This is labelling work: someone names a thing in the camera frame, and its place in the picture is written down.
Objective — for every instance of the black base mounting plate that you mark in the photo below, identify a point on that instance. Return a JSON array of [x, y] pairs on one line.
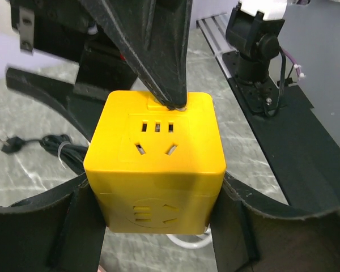
[[301, 153]]

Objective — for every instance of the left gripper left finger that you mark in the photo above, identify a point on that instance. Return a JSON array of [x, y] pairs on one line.
[[61, 229]]

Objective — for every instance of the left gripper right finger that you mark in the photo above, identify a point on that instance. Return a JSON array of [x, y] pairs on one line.
[[253, 232]]

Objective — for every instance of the aluminium frame rail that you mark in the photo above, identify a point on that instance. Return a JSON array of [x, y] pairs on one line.
[[214, 31]]

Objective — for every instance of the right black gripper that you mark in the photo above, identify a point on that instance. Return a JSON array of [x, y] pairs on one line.
[[151, 35]]

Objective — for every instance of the yellow cube socket adapter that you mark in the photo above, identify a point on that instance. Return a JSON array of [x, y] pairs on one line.
[[155, 170]]

